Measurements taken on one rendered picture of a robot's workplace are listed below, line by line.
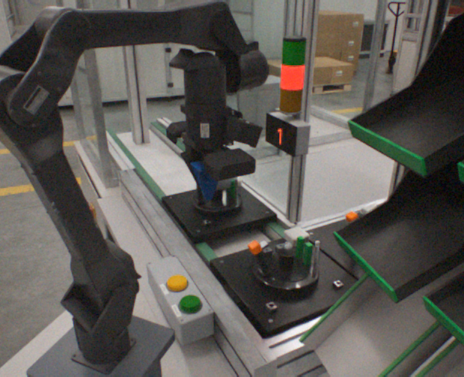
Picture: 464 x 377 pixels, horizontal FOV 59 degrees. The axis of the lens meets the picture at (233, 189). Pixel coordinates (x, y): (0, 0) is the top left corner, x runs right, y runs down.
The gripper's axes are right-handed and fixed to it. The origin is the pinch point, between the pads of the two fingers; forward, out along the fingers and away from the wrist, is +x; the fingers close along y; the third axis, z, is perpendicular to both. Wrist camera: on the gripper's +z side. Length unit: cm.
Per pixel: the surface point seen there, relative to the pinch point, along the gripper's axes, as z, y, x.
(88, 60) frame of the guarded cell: -1, 86, -5
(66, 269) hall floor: -18, 168, 126
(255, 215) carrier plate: 26.4, 29.2, 28.5
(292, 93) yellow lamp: 30.5, 21.8, -4.9
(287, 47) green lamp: 29.2, 23.3, -14.3
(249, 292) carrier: 9.9, 3.5, 28.4
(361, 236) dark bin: 15.5, -17.1, 5.2
